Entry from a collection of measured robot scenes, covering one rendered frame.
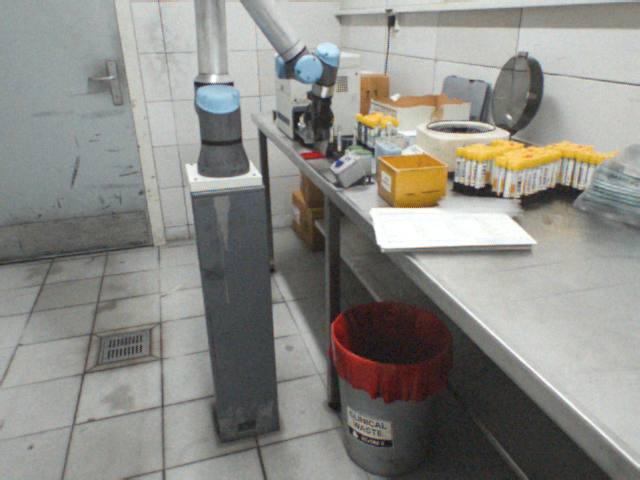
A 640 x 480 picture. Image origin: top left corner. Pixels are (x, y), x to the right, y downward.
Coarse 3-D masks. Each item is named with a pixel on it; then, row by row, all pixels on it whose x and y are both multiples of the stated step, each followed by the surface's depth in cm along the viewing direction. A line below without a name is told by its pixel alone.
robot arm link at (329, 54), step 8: (320, 48) 154; (328, 48) 155; (336, 48) 155; (320, 56) 154; (328, 56) 153; (336, 56) 154; (328, 64) 155; (336, 64) 156; (328, 72) 157; (336, 72) 159; (320, 80) 160; (328, 80) 159
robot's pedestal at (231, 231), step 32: (192, 192) 141; (224, 192) 142; (256, 192) 144; (224, 224) 145; (256, 224) 148; (224, 256) 149; (256, 256) 152; (224, 288) 152; (256, 288) 156; (224, 320) 156; (256, 320) 160; (224, 352) 161; (256, 352) 164; (224, 384) 165; (256, 384) 169; (224, 416) 170; (256, 416) 173
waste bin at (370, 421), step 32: (352, 320) 164; (384, 320) 170; (416, 320) 165; (352, 352) 165; (384, 352) 173; (416, 352) 165; (448, 352) 147; (352, 384) 146; (384, 384) 141; (416, 384) 142; (352, 416) 155; (384, 416) 148; (416, 416) 150; (352, 448) 162; (384, 448) 154; (416, 448) 156
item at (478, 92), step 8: (448, 80) 204; (456, 80) 198; (464, 80) 192; (472, 80) 186; (448, 88) 204; (456, 88) 198; (464, 88) 192; (472, 88) 186; (480, 88) 181; (488, 88) 178; (448, 96) 204; (456, 96) 198; (464, 96) 192; (472, 96) 186; (480, 96) 181; (488, 96) 179; (472, 104) 186; (480, 104) 181; (472, 112) 186; (480, 112) 181; (480, 120) 183
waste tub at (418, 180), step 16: (384, 160) 128; (400, 160) 133; (416, 160) 134; (432, 160) 130; (384, 176) 128; (400, 176) 121; (416, 176) 122; (432, 176) 123; (384, 192) 130; (400, 192) 122; (416, 192) 123; (432, 192) 124
